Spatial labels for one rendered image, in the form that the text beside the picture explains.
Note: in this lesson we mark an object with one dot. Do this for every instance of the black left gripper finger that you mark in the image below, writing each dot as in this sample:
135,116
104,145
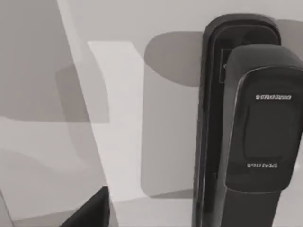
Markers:
92,210

